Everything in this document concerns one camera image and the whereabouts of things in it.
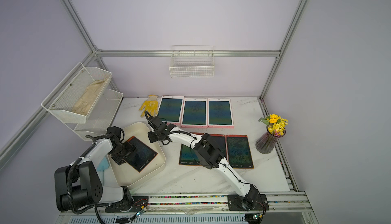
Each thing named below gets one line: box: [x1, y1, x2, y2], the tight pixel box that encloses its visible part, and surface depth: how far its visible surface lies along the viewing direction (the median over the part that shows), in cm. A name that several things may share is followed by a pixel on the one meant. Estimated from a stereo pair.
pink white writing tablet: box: [157, 95, 185, 126], surface depth 117 cm
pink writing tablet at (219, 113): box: [206, 98, 235, 129], surface depth 114 cm
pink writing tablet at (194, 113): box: [180, 97, 208, 129], surface depth 114 cm
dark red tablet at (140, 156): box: [123, 135, 158, 173], surface depth 90 cm
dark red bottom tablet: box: [226, 134, 255, 169], surface depth 94 cm
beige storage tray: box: [107, 122, 166, 189], surface depth 85 cm
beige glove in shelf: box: [71, 78, 108, 116], surface depth 82 cm
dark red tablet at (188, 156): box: [178, 143, 203, 166], surface depth 90 cm
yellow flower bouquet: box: [258, 114, 289, 138], surface depth 76 cm
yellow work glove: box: [138, 94, 159, 118], surface depth 117 cm
